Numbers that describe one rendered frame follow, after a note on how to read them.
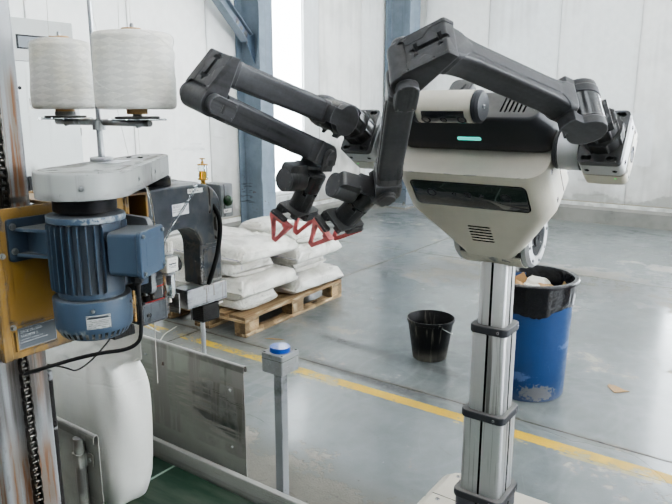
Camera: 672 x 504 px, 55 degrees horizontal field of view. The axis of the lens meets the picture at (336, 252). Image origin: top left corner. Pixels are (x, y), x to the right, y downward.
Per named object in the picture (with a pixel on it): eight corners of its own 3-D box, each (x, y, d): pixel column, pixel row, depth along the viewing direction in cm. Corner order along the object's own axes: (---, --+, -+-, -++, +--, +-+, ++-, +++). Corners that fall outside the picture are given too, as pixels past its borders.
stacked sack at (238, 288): (301, 282, 484) (301, 264, 480) (242, 305, 430) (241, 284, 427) (257, 274, 507) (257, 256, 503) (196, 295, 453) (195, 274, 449)
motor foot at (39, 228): (88, 257, 134) (85, 216, 132) (34, 269, 124) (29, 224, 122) (62, 251, 139) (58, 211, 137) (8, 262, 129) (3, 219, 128)
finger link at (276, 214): (258, 234, 166) (272, 204, 161) (275, 229, 172) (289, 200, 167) (277, 250, 163) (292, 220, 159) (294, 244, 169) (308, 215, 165)
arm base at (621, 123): (589, 113, 138) (577, 164, 136) (581, 94, 132) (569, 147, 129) (632, 114, 133) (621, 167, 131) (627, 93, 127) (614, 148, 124)
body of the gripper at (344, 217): (320, 214, 153) (338, 194, 149) (345, 209, 161) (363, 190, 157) (336, 235, 152) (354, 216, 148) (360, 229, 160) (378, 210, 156)
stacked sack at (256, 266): (277, 271, 468) (277, 253, 465) (231, 283, 436) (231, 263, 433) (219, 257, 511) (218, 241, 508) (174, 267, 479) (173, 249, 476)
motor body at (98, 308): (149, 329, 135) (142, 211, 129) (85, 351, 123) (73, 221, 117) (105, 315, 143) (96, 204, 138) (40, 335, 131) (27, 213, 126)
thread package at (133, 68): (194, 113, 137) (190, 29, 134) (129, 114, 124) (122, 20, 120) (144, 113, 147) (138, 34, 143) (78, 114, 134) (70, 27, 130)
